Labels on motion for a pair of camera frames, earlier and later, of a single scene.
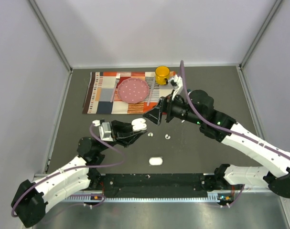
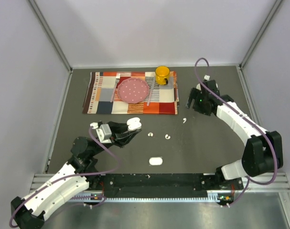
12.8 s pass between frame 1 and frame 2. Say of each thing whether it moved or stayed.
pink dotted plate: stayed
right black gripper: moved
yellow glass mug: stayed
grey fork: stayed
